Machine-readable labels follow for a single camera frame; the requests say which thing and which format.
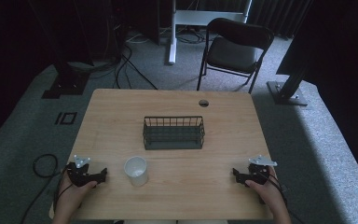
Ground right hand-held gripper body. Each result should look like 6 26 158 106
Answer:
246 154 279 187

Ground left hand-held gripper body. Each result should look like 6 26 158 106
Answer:
66 154 91 188

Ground person's left hand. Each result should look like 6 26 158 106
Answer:
55 166 98 217

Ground person's right hand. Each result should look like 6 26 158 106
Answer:
244 165 286 213

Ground white cup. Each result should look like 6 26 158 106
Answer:
123 155 149 188

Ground black stand with bolted base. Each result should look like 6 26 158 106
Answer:
266 66 309 107

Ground black stand with flat base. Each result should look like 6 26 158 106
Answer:
27 0 95 100

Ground black folding chair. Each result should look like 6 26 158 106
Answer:
196 17 275 95

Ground dark curtain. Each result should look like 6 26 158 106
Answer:
248 0 313 39

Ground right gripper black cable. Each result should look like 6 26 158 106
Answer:
259 170 307 224

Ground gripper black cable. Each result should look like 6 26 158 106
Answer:
259 170 307 224
20 153 76 224

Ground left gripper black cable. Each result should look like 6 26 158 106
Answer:
20 153 76 224

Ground black wire basket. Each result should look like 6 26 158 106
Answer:
142 116 206 151

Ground black floor cables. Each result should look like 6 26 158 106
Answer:
88 29 158 91

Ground white desk frame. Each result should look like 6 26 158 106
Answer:
167 0 254 66

